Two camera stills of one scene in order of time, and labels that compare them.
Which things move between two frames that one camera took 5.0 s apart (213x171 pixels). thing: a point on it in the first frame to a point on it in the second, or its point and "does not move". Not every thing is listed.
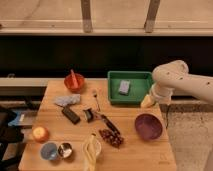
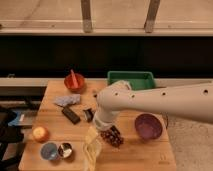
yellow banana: (91, 154) does not move
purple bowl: (148, 126) does not move
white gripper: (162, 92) to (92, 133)
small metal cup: (65, 149) does not move
